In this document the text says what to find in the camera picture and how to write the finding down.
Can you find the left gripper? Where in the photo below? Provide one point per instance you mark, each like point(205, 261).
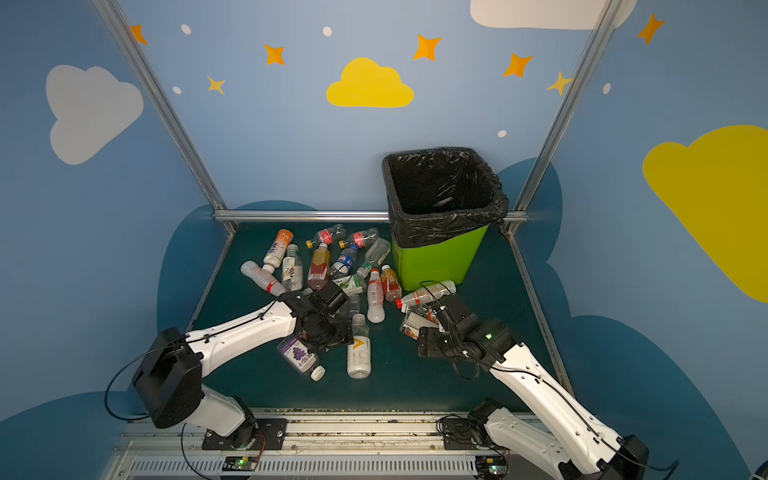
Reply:
point(327, 330)

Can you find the bee label clear bottle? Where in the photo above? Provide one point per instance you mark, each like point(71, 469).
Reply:
point(292, 269)

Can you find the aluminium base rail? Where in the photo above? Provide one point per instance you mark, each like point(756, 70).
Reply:
point(326, 444)

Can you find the green trash bin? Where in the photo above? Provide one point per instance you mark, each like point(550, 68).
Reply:
point(448, 260)

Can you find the lime label square bottle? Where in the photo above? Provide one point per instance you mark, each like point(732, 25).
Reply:
point(351, 285)

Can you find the white bottle red cap lying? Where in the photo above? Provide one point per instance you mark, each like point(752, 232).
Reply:
point(430, 292)

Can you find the purple grape juice bottle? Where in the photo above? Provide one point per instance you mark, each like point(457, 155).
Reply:
point(301, 358)

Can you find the aluminium frame back bar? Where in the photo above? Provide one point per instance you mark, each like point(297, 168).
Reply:
point(301, 216)

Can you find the orange tea bottle white cap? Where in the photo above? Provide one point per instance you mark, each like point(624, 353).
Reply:
point(391, 285)

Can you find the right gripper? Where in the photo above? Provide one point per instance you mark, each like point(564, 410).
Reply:
point(437, 335)

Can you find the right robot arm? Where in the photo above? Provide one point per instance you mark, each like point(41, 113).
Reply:
point(574, 444)

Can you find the blue label bottle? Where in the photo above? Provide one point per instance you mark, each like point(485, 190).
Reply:
point(344, 264)

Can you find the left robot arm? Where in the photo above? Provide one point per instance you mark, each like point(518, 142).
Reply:
point(169, 379)

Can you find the white slim bottle red cap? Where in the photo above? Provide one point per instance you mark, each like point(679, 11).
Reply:
point(375, 298)

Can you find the white yellow V bottle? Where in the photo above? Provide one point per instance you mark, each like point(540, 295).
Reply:
point(359, 365)

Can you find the red label crushed bottle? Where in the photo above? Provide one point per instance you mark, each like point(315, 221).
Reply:
point(422, 310)

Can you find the clear bottle green cap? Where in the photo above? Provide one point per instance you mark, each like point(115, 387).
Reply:
point(374, 257)

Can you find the osmanthus oolong square bottle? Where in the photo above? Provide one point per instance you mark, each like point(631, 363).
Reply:
point(351, 307)

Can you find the dark red juice bottle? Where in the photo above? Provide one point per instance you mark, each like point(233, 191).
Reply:
point(319, 271)

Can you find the red white label clear bottle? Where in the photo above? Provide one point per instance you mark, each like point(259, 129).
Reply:
point(413, 322)

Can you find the clear bottle yellow cap red label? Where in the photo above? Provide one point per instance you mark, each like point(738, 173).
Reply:
point(328, 236)

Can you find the black bin liner bag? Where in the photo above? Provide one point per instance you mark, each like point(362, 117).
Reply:
point(440, 193)

